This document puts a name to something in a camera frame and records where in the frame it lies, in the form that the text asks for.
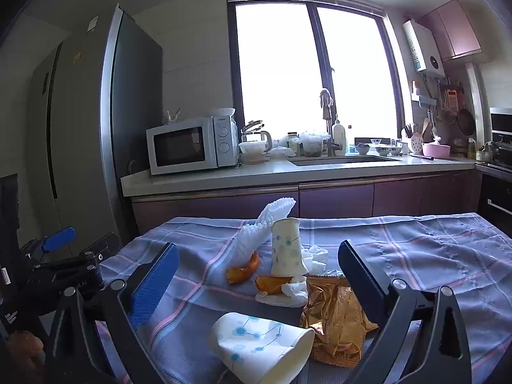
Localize purple kitchen base cabinets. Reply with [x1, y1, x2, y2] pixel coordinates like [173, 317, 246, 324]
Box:
[132, 170, 483, 235]

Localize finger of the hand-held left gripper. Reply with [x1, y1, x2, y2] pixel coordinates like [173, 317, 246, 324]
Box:
[20, 227, 76, 262]
[24, 250, 108, 300]

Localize hanging black frying pan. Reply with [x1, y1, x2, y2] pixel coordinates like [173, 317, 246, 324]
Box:
[457, 108, 476, 136]

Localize grey refrigerator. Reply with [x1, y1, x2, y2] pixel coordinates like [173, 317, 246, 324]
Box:
[26, 4, 164, 249]

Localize clear plastic food container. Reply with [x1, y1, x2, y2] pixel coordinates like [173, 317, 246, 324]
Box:
[239, 141, 268, 165]

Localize pink mixing bowl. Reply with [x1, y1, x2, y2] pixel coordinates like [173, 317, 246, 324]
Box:
[422, 142, 451, 158]

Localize kitchen sink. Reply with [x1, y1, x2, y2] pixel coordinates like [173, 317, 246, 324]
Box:
[288, 155, 401, 166]

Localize crushed dotted paper cup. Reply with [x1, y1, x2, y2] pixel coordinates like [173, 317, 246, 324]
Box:
[208, 312, 316, 384]

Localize tall dotted paper cup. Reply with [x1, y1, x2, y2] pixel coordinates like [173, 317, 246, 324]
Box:
[271, 217, 308, 276]

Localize white microwave oven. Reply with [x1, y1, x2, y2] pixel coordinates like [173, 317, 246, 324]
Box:
[146, 116, 240, 176]

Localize white tissue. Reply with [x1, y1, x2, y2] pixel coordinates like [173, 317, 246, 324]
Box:
[301, 245, 329, 275]
[256, 276, 309, 308]

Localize white soap bottle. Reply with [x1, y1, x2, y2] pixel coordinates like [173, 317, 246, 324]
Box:
[332, 115, 347, 155]

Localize glass kettle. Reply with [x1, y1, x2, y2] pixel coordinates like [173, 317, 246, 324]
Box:
[240, 120, 273, 156]

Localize dark framed window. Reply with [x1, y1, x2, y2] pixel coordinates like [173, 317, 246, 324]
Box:
[227, 0, 412, 156]

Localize curved orange peel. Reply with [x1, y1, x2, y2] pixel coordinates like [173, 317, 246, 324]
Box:
[226, 251, 260, 285]

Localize plaid purple tablecloth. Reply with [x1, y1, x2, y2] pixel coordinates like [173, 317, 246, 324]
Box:
[94, 213, 512, 384]

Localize black built-in oven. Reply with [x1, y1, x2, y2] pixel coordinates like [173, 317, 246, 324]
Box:
[478, 108, 512, 225]

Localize pink upper cabinet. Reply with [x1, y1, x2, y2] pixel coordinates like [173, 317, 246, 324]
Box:
[416, 0, 483, 62]

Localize white wall water heater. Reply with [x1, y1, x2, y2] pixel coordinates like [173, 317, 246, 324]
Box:
[403, 19, 446, 77]

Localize metal kitchen faucet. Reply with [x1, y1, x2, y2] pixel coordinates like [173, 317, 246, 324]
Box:
[319, 88, 340, 156]

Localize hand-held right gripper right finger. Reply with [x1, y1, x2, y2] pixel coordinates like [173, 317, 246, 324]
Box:
[337, 240, 473, 384]

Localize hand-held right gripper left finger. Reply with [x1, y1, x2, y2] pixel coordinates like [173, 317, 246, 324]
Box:
[44, 242, 180, 384]

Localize person's left hand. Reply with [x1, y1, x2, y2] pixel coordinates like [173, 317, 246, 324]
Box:
[0, 330, 44, 384]

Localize golden snack wrapper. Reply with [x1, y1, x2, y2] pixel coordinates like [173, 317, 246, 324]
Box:
[299, 275, 379, 369]

